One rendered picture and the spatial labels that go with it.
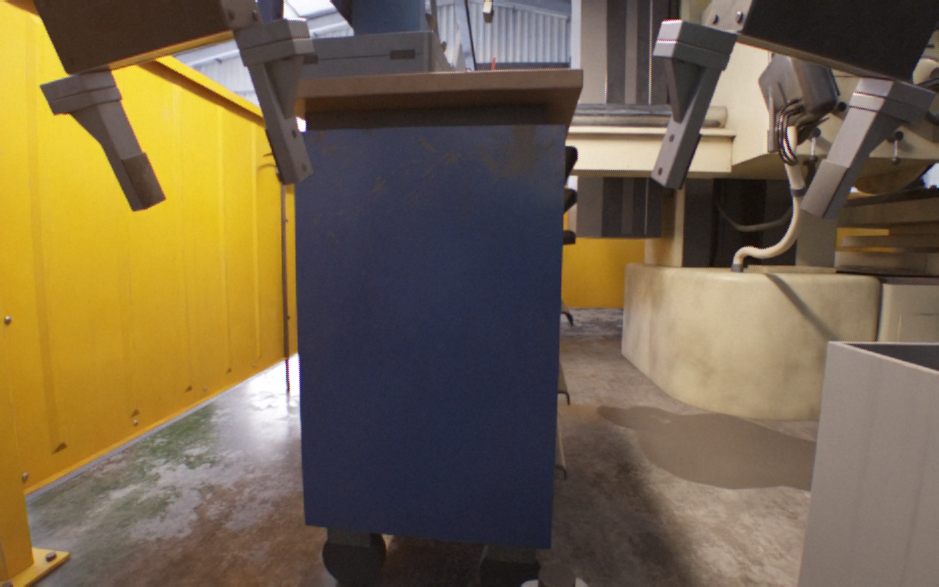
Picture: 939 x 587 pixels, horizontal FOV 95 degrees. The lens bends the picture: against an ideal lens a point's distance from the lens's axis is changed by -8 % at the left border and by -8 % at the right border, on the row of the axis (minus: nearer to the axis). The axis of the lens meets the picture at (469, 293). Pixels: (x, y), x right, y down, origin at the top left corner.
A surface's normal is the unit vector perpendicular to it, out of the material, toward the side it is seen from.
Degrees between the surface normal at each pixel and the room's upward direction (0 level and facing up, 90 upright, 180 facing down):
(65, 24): 113
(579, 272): 90
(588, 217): 90
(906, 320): 90
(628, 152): 90
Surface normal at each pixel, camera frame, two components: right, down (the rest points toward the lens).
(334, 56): -0.13, 0.10
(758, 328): -0.40, 0.08
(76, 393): 1.00, 0.02
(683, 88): 0.04, 0.48
